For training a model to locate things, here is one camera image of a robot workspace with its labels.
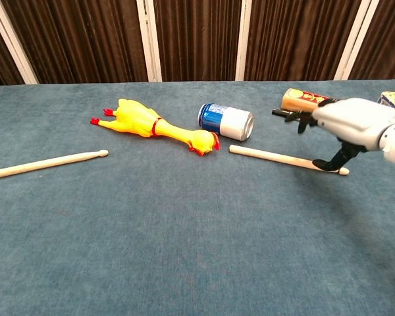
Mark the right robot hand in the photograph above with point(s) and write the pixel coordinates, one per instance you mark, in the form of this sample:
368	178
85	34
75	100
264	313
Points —
352	121

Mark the wooden drumstick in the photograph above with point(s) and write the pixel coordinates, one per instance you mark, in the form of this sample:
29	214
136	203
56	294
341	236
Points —
52	162
266	155

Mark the brown drink bottle white cap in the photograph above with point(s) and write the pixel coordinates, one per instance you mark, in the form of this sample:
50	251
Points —
296	98

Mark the white marker pen black cap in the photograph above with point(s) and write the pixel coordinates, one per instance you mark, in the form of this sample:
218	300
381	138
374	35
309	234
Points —
278	112

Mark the blue and white soda can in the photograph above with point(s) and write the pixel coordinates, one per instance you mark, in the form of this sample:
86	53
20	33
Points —
230	123

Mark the blue carpet table mat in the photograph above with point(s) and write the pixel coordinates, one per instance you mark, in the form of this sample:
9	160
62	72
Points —
197	230

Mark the yellow rubber chicken toy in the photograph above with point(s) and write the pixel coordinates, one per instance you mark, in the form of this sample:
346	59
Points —
135	120

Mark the white frame post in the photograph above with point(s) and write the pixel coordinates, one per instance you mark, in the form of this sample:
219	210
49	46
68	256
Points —
352	42
14	46
149	42
243	42

